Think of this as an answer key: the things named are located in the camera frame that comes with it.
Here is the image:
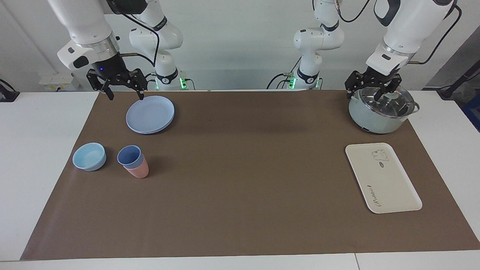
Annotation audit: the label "blue cup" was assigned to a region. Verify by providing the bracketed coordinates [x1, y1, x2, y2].
[117, 145, 145, 168]

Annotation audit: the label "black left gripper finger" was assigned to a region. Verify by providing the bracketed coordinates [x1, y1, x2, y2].
[379, 75, 403, 102]
[345, 70, 370, 99]

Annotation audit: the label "blue crate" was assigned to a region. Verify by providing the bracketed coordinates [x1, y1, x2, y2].
[462, 94, 480, 133]

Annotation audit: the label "blue plate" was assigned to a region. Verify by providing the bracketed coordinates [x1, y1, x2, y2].
[126, 96, 176, 135]

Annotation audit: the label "black arm base cables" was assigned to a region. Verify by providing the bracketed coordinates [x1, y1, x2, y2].
[266, 56, 303, 90]

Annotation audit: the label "cream rabbit print tray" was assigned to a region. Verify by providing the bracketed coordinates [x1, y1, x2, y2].
[345, 142, 423, 214]

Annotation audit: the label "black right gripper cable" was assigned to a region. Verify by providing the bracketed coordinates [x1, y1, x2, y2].
[106, 0, 161, 68]

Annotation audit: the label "black bracket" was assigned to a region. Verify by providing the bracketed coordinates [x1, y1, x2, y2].
[0, 79, 20, 103]

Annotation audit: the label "black upper arm cable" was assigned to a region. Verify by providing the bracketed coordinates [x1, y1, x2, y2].
[335, 0, 372, 23]

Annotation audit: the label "pale green electric pot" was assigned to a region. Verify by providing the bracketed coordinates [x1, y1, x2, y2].
[348, 85, 420, 135]

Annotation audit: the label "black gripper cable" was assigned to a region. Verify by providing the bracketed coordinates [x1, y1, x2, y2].
[106, 0, 161, 68]
[407, 4, 462, 65]

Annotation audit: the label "brown table mat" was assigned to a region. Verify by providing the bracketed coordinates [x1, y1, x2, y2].
[21, 90, 480, 261]

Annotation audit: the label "light blue bowl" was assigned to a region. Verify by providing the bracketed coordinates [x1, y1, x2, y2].
[72, 142, 107, 172]

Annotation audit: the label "black stand base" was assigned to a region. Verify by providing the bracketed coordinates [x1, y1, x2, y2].
[436, 69, 480, 100]

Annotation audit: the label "glass pot lid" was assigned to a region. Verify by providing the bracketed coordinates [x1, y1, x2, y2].
[354, 85, 415, 119]

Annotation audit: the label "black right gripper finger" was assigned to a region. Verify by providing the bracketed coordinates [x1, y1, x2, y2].
[127, 68, 148, 100]
[87, 69, 115, 101]

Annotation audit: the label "pink cup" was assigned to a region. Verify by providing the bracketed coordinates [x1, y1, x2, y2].
[123, 155, 150, 179]

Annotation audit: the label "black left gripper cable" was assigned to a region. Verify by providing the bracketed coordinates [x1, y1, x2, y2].
[407, 4, 462, 65]

